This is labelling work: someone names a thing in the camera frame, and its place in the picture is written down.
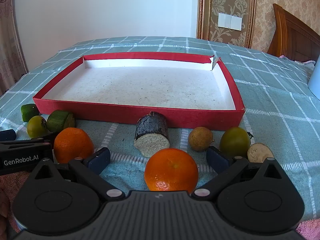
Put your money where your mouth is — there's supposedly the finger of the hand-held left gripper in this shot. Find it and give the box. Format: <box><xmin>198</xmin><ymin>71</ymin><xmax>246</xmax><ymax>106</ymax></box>
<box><xmin>0</xmin><ymin>132</ymin><xmax>59</xmax><ymax>152</ymax></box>
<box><xmin>0</xmin><ymin>129</ymin><xmax>17</xmax><ymax>141</ymax></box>

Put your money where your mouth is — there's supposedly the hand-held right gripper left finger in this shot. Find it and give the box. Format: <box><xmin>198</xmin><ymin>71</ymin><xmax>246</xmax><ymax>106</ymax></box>
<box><xmin>30</xmin><ymin>147</ymin><xmax>125</xmax><ymax>201</ymax></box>

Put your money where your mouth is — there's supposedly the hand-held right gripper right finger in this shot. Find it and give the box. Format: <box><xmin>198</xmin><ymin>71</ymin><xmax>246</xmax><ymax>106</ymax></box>
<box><xmin>191</xmin><ymin>146</ymin><xmax>288</xmax><ymax>201</ymax></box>

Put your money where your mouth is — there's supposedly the green tomato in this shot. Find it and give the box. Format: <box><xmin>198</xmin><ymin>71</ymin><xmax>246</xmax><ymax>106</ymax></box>
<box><xmin>27</xmin><ymin>115</ymin><xmax>48</xmax><ymax>138</ymax></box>
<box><xmin>219</xmin><ymin>127</ymin><xmax>252</xmax><ymax>158</ymax></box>

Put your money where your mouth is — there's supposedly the orange mandarin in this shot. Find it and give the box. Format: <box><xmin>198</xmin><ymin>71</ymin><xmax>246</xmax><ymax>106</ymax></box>
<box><xmin>144</xmin><ymin>148</ymin><xmax>199</xmax><ymax>193</ymax></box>
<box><xmin>54</xmin><ymin>127</ymin><xmax>95</xmax><ymax>164</ymax></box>

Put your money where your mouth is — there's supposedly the dark eggplant piece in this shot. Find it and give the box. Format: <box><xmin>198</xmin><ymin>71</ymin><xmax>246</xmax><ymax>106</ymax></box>
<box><xmin>247</xmin><ymin>143</ymin><xmax>275</xmax><ymax>164</ymax></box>
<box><xmin>134</xmin><ymin>112</ymin><xmax>170</xmax><ymax>158</ymax></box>

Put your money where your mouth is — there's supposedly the red cardboard box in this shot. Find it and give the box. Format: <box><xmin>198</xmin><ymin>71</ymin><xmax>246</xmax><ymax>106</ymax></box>
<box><xmin>32</xmin><ymin>52</ymin><xmax>245</xmax><ymax>131</ymax></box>

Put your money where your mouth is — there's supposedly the small brown round fruit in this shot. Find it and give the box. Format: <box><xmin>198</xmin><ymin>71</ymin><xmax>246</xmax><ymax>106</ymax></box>
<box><xmin>188</xmin><ymin>127</ymin><xmax>214</xmax><ymax>152</ymax></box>

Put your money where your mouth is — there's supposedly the pink towel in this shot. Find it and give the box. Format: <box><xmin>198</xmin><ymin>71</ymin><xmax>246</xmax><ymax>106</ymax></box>
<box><xmin>0</xmin><ymin>171</ymin><xmax>320</xmax><ymax>240</ymax></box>

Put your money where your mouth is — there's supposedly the tapered cucumber end piece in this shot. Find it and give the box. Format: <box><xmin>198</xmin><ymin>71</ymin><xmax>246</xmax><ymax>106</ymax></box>
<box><xmin>21</xmin><ymin>104</ymin><xmax>40</xmax><ymax>122</ymax></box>

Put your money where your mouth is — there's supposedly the cylindrical cucumber piece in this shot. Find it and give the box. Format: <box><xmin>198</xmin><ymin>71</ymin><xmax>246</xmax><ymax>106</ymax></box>
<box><xmin>47</xmin><ymin>110</ymin><xmax>76</xmax><ymax>133</ymax></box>

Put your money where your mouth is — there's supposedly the green plaid bedsheet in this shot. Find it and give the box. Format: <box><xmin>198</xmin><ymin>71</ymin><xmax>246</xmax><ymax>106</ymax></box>
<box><xmin>0</xmin><ymin>36</ymin><xmax>320</xmax><ymax>228</ymax></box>

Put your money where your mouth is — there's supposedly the patterned curtain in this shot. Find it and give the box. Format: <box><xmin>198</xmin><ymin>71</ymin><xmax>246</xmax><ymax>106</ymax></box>
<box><xmin>0</xmin><ymin>0</ymin><xmax>28</xmax><ymax>95</ymax></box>

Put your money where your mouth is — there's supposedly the pink cloth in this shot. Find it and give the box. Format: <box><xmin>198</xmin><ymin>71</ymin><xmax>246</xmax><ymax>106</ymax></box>
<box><xmin>279</xmin><ymin>54</ymin><xmax>316</xmax><ymax>65</ymax></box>

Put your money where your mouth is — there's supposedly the wooden headboard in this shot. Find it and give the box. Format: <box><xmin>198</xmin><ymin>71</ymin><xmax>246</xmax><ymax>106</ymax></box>
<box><xmin>267</xmin><ymin>3</ymin><xmax>320</xmax><ymax>63</ymax></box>

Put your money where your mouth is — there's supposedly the white wall switch panel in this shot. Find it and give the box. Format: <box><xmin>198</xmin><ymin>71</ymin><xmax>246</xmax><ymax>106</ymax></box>
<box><xmin>217</xmin><ymin>12</ymin><xmax>243</xmax><ymax>31</ymax></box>

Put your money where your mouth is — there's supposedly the gold wall moulding frame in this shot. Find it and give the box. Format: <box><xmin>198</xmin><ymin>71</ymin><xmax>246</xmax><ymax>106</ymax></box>
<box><xmin>197</xmin><ymin>0</ymin><xmax>257</xmax><ymax>48</ymax></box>

